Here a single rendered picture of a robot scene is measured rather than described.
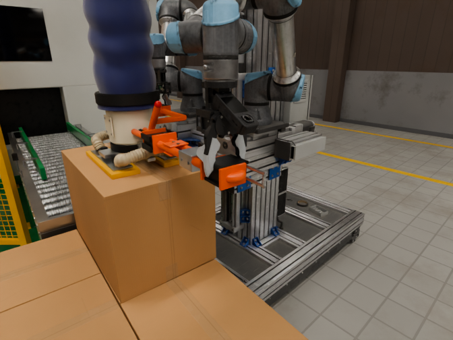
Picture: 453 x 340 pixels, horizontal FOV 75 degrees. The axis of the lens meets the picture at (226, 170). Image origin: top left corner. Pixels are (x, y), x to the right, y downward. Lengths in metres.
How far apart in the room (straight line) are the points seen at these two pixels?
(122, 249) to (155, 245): 0.12
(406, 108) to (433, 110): 0.44
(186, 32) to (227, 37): 0.17
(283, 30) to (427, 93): 5.60
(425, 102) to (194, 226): 5.89
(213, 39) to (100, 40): 0.54
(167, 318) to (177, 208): 0.35
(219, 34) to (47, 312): 1.00
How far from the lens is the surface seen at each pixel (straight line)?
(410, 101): 6.70
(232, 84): 0.65
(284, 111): 1.79
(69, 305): 1.21
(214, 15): 0.65
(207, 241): 1.21
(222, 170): 0.64
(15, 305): 1.31
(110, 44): 1.09
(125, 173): 1.06
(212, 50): 0.64
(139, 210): 0.99
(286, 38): 1.17
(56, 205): 1.96
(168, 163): 1.11
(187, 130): 1.72
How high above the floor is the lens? 1.32
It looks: 20 degrees down
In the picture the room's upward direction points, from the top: straight up
